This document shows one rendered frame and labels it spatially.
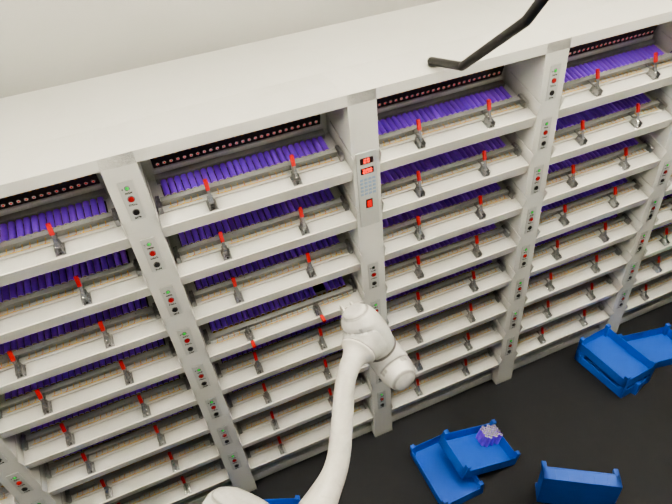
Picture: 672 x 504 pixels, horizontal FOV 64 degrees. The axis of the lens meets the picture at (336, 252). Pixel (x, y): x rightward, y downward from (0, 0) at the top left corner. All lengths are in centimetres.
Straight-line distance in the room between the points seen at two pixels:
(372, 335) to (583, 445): 165
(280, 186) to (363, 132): 30
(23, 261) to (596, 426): 251
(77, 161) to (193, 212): 34
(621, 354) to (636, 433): 42
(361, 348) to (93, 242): 81
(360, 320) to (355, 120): 60
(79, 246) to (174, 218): 27
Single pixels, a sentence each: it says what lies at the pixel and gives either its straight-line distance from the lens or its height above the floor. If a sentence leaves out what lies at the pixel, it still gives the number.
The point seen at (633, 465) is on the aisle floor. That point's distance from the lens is 292.
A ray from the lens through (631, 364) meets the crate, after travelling 317.
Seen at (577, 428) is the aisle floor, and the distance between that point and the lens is 295.
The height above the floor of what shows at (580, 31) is 175.
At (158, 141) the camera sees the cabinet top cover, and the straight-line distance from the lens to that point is 153.
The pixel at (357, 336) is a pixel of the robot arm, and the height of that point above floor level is 129.
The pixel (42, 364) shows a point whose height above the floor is 113.
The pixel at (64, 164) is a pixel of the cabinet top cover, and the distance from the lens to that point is 155.
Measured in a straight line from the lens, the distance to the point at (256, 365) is 214.
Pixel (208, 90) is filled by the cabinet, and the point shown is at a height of 175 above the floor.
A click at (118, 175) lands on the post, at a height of 170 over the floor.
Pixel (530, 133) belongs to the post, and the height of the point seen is 143.
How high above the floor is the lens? 238
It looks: 39 degrees down
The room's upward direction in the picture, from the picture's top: 7 degrees counter-clockwise
